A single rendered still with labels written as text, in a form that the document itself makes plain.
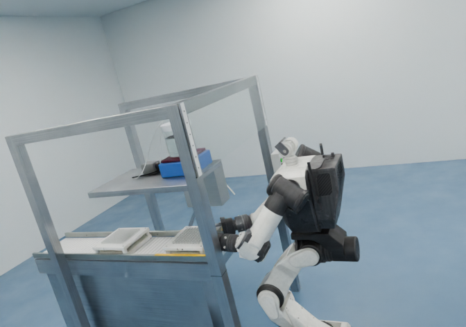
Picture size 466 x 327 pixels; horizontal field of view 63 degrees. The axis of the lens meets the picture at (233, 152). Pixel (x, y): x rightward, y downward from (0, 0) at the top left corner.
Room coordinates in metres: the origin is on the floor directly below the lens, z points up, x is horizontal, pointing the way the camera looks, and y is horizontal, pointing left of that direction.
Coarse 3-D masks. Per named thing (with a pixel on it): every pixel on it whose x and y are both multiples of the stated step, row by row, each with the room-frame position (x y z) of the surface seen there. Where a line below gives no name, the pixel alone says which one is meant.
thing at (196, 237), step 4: (184, 232) 1.99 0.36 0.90; (188, 232) 1.98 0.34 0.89; (192, 232) 1.98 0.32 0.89; (196, 232) 1.95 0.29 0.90; (180, 236) 1.94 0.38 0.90; (184, 236) 1.94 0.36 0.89; (188, 236) 1.93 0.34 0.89; (192, 236) 1.91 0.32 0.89; (196, 236) 1.89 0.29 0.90; (180, 240) 1.89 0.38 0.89; (184, 240) 1.88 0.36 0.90; (188, 240) 1.87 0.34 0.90; (192, 240) 1.86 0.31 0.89; (196, 240) 1.85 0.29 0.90
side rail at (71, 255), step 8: (40, 256) 2.29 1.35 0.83; (48, 256) 2.25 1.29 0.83; (72, 256) 2.16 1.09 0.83; (80, 256) 2.13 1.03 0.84; (88, 256) 2.10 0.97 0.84; (96, 256) 2.07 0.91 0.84; (104, 256) 2.04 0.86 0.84; (112, 256) 2.01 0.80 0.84; (120, 256) 1.99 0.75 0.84; (128, 256) 1.96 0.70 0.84; (136, 256) 1.94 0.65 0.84; (144, 256) 1.91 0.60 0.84; (152, 256) 1.89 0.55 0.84; (160, 256) 1.86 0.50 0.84; (168, 256) 1.84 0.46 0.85; (176, 256) 1.82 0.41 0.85; (184, 256) 1.80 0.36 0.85; (192, 256) 1.78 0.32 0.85; (200, 256) 1.75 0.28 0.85
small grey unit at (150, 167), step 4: (156, 160) 2.07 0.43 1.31; (144, 164) 2.04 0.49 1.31; (148, 164) 2.02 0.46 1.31; (152, 164) 2.01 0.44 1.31; (156, 164) 2.03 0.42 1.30; (144, 168) 2.04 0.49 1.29; (148, 168) 2.03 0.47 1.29; (152, 168) 2.02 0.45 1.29; (156, 168) 2.02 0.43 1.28; (144, 172) 2.04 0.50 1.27; (148, 172) 2.03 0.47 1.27; (152, 172) 2.02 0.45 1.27; (156, 172) 2.02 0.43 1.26
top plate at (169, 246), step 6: (186, 228) 2.06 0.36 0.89; (216, 228) 1.96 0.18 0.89; (222, 228) 1.98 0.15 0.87; (198, 240) 1.86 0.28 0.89; (168, 246) 1.88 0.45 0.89; (174, 246) 1.86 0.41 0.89; (180, 246) 1.84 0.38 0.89; (186, 246) 1.83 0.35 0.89; (192, 246) 1.81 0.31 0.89; (198, 246) 1.79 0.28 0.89
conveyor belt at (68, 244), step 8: (64, 240) 2.51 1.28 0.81; (72, 240) 2.48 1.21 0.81; (80, 240) 2.44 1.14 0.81; (88, 240) 2.41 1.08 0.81; (96, 240) 2.37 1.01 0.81; (152, 240) 2.16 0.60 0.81; (160, 240) 2.14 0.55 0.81; (168, 240) 2.11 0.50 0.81; (64, 248) 2.37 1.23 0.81; (72, 248) 2.34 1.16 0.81; (80, 248) 2.31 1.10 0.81; (88, 248) 2.28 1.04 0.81; (144, 248) 2.08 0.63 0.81; (152, 248) 2.06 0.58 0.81; (160, 248) 2.03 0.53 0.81
